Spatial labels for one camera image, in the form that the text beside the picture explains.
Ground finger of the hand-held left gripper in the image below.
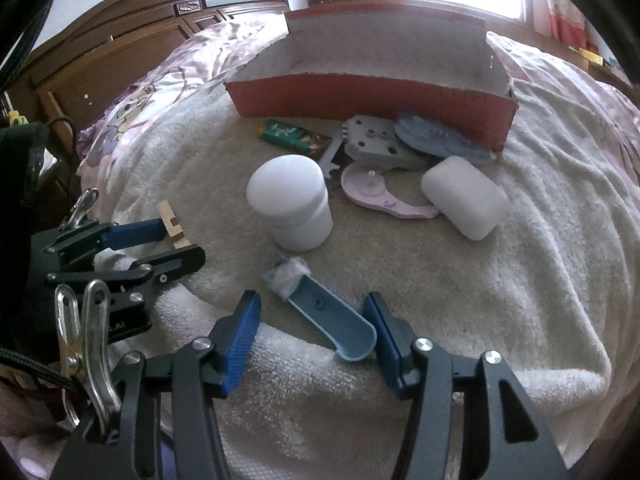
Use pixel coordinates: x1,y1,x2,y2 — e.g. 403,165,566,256
49,217,169,264
46,246,207,287

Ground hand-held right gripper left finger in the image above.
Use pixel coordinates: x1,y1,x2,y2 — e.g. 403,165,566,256
50,289,263,480

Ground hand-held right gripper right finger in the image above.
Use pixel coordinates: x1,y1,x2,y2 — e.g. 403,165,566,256
362,291,573,480

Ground light wooden piece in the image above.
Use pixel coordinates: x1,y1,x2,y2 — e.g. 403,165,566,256
156,201,192,250

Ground blue plastic scoop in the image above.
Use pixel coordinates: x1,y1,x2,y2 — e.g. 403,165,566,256
285,275,377,362

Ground white round jar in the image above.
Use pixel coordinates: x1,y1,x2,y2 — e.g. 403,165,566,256
246,155,334,253

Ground white rounded square case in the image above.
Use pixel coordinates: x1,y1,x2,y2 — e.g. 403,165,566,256
421,156,510,241

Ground blue-grey oval plastic part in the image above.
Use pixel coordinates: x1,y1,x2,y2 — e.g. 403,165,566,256
395,112,498,166

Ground white cardboard box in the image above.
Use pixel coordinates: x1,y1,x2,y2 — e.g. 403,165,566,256
223,4,518,153

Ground person's left hand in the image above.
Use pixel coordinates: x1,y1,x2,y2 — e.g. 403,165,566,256
0,390,66,480

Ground metal spring clip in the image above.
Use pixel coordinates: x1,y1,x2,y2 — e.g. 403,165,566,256
54,280,123,426
59,187,101,233

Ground crumpled clear plastic wrap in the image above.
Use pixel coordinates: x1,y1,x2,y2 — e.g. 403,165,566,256
264,256,311,303

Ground white towel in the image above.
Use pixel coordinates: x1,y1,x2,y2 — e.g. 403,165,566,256
107,80,640,480

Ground dark cloth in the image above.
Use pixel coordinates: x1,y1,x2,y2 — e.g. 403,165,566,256
0,122,56,241

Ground pink printed blanket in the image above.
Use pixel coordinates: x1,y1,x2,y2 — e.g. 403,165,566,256
75,12,640,191

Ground pink plastic part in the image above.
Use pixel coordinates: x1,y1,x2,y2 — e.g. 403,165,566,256
341,162,440,220

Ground green packet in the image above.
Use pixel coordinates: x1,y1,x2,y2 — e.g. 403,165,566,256
257,119,333,153

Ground white key-shaped plastic piece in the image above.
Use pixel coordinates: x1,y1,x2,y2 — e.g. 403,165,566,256
317,132,351,181

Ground dark wooden headboard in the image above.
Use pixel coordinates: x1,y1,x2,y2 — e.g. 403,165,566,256
20,0,291,161

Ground grey plastic part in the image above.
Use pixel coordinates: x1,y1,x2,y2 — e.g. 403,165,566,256
344,115,436,171

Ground wooden window cabinet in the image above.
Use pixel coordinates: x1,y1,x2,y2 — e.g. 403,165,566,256
565,42,640,88

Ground black cable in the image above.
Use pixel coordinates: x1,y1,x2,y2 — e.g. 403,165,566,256
0,345,81,391

